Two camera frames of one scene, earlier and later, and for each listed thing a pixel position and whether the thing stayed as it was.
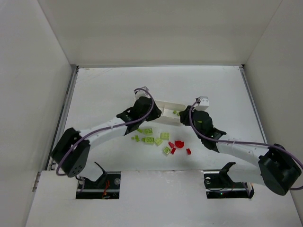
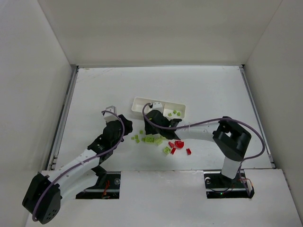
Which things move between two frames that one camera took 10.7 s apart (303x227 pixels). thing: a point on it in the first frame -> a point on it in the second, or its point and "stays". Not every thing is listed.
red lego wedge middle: [173, 151] stays
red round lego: [179, 144] stays
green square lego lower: [166, 150] stays
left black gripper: [155, 112] -> [121, 125]
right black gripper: [185, 115] -> [161, 121]
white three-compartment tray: [170, 113] stays
